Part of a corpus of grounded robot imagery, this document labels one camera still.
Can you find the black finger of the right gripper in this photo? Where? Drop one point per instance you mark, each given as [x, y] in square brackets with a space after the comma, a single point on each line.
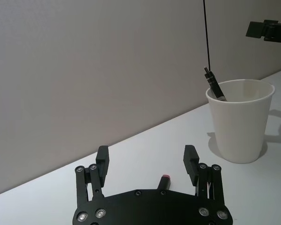
[257, 29]

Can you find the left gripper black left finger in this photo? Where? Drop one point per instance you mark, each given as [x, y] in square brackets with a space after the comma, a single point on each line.
[102, 164]

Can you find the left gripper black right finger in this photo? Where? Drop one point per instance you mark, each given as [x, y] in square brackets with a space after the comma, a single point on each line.
[190, 164]

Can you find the black pen with red tip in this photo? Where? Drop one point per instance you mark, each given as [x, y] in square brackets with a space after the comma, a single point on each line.
[164, 182]

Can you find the white paper cup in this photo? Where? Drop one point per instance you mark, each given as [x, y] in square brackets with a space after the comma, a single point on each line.
[240, 122]

